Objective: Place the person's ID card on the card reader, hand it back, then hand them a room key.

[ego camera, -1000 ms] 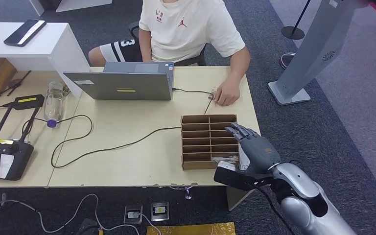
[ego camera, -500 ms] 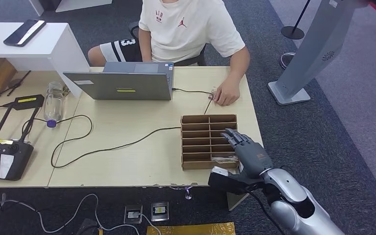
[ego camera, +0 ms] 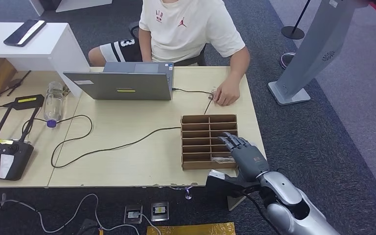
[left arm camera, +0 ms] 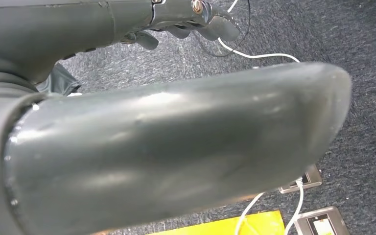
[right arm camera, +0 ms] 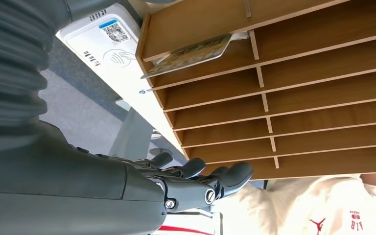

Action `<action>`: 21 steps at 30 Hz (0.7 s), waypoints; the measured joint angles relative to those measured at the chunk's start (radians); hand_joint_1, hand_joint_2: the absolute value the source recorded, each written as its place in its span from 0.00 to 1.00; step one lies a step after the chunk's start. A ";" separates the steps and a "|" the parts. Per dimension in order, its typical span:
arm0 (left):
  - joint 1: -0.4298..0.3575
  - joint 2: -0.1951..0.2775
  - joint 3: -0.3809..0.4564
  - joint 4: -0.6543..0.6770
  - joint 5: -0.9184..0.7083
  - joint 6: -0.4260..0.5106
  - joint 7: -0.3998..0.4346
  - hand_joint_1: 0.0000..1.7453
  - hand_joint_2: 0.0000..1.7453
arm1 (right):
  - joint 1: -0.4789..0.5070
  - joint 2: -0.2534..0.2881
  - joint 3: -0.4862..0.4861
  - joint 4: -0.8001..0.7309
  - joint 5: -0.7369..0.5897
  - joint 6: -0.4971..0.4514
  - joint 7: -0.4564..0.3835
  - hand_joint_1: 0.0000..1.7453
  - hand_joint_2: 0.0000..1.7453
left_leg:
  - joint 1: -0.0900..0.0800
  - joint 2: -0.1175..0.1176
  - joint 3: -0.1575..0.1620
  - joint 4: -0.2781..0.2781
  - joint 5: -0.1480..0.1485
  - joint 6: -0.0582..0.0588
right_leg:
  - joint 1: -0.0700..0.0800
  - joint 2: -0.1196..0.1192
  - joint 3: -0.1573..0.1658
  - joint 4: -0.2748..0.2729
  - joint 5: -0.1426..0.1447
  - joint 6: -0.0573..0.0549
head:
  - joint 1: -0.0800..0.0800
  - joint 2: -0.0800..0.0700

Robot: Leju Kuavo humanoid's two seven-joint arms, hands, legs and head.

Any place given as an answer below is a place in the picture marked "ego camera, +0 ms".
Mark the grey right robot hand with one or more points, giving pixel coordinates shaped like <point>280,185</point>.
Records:
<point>249,159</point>

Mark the person's left hand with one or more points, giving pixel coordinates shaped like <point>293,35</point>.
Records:
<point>228,94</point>

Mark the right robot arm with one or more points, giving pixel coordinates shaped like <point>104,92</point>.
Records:
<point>282,191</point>

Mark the person's left forearm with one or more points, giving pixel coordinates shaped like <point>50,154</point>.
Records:
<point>240,65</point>

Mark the person's right forearm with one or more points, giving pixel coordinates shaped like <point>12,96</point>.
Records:
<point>145,48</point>

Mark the room key card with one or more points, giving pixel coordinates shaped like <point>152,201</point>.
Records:
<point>222,160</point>

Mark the brown slotted card organizer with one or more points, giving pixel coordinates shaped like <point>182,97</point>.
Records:
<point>194,165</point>

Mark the person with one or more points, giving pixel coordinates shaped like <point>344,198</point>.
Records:
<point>188,32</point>

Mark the white desk leg panel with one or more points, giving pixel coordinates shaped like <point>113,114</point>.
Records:
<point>235,202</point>

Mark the metal knob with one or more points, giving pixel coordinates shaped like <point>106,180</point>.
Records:
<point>188,194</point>

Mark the yellow floor sheet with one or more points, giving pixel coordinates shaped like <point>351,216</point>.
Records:
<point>191,229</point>

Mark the grey kiosk stand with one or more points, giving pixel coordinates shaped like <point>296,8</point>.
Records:
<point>316,42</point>

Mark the floor socket with yellow label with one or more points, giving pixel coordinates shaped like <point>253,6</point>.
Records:
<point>159,211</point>

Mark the grey laptop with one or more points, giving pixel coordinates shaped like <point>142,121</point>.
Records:
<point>124,85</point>

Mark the floor socket with white plug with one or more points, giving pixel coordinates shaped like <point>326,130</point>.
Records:
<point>133,214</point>

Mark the white cabinet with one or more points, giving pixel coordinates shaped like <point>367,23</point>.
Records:
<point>77,5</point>

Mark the clear plastic water bottle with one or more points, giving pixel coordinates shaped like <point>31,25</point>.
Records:
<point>53,105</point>

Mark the white side table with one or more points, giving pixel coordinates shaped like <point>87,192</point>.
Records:
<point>45,50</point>

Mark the small black tripod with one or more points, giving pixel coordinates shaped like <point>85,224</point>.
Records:
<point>14,83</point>

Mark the black phone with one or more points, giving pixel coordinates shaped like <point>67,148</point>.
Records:
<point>22,33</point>

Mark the black remote controller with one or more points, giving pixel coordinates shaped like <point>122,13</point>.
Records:
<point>3,160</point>

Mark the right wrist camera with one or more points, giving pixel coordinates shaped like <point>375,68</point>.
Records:
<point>220,185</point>

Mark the black stanchion post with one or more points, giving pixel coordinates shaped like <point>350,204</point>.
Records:
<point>292,33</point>

